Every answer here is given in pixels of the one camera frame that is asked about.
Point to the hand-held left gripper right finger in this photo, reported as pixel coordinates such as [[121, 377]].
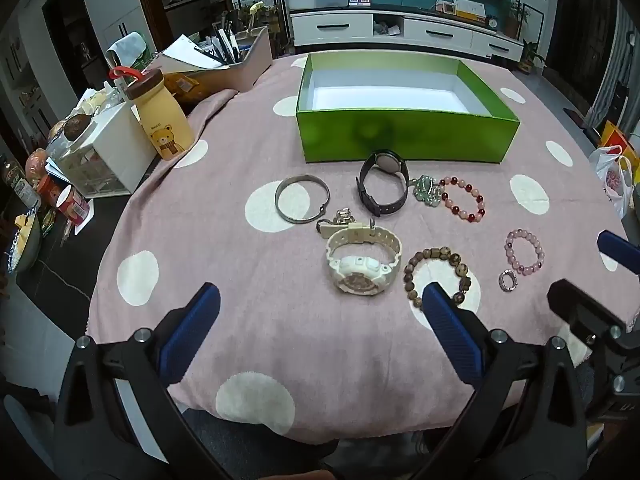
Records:
[[452, 332]]

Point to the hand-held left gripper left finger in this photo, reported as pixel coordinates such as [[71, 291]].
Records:
[[192, 330]]

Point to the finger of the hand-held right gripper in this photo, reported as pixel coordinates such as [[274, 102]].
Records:
[[580, 305], [620, 252]]

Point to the white sports wristwatch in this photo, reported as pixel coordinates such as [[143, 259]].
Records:
[[355, 277]]

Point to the green jade pendant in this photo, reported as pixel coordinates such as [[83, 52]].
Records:
[[427, 192]]

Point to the green cardboard box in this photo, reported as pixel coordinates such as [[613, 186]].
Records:
[[400, 135]]

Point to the white plastic bag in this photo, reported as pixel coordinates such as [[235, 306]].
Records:
[[612, 180]]

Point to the pink polka-dot blanket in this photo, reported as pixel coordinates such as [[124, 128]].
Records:
[[250, 285]]

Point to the yellow paper bag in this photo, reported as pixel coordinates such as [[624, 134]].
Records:
[[617, 137]]

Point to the silver bangle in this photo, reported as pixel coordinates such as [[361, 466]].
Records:
[[300, 220]]

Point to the small silver charm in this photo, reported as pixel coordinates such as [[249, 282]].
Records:
[[344, 216]]

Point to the red snack cups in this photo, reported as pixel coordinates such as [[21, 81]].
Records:
[[70, 205]]

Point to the black wristwatch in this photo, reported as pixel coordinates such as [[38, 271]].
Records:
[[382, 161]]

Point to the bowl of food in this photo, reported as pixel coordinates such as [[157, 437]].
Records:
[[22, 242]]

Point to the white storage box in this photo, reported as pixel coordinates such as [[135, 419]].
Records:
[[125, 150]]

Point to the yellow bear bottle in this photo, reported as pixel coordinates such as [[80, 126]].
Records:
[[165, 130]]

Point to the small potted plant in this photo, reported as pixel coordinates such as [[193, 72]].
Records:
[[532, 57]]

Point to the brown round fruit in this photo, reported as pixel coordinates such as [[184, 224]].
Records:
[[76, 126]]

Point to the orange snack packet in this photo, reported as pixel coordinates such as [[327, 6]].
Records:
[[182, 84]]

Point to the tall potted plant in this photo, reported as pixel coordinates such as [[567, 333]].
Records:
[[515, 15]]

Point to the small alarm clock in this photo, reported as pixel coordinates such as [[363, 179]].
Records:
[[491, 21]]

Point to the beige desk tray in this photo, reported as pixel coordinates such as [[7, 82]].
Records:
[[245, 70]]

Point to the white papers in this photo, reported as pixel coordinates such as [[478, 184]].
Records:
[[185, 52]]

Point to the white desk calendar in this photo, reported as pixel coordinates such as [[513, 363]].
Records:
[[470, 10]]

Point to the bundle of pens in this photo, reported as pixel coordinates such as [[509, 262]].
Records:
[[225, 45]]

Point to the white TV cabinet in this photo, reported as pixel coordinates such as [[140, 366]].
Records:
[[340, 27]]

